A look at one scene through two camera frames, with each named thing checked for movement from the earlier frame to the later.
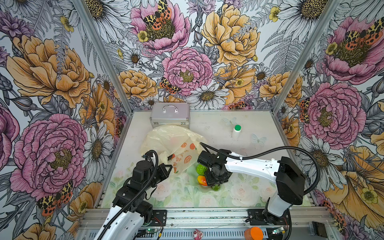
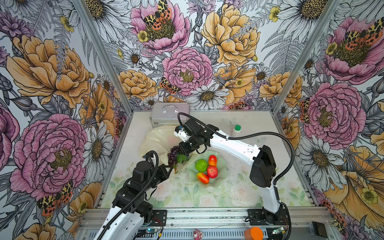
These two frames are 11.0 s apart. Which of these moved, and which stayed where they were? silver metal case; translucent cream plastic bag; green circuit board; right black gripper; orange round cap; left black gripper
Moved: translucent cream plastic bag; right black gripper
Stayed: silver metal case; green circuit board; orange round cap; left black gripper
